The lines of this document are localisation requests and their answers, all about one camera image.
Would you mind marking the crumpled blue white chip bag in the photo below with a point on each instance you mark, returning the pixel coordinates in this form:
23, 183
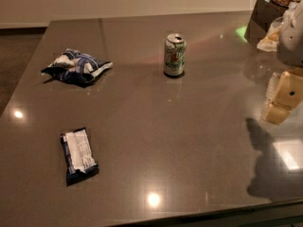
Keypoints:
75, 67

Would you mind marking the green white 7up can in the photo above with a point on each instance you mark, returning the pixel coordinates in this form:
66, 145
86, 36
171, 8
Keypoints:
174, 55

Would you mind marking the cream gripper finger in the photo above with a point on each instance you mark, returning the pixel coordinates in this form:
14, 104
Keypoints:
289, 90
270, 112

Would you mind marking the blue white snack bar wrapper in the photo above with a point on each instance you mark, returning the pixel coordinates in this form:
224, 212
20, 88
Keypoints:
78, 155

